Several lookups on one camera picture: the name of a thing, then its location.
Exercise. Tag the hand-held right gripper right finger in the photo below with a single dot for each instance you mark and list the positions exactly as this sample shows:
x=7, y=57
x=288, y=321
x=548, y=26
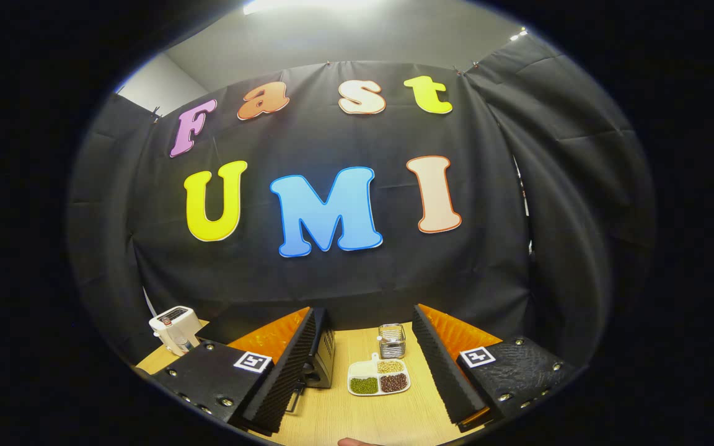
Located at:
x=447, y=378

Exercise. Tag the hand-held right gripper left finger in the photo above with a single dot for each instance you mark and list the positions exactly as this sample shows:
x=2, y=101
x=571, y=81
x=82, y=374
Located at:
x=276, y=384

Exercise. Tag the black electric oven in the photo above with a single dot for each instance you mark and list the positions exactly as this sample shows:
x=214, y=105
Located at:
x=323, y=356

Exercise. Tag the white divided dish of beans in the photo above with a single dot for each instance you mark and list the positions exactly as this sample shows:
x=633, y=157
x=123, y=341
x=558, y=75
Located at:
x=363, y=385

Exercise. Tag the clear plastic bottle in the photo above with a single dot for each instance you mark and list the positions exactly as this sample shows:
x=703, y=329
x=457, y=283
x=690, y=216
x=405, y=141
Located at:
x=188, y=344

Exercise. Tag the white toaster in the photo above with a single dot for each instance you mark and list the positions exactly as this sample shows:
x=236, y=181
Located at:
x=171, y=325

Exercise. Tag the small ceiling light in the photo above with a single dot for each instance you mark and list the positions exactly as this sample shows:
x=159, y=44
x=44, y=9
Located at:
x=518, y=34

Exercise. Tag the large ceiling light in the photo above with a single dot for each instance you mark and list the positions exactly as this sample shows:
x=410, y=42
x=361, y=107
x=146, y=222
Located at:
x=313, y=5

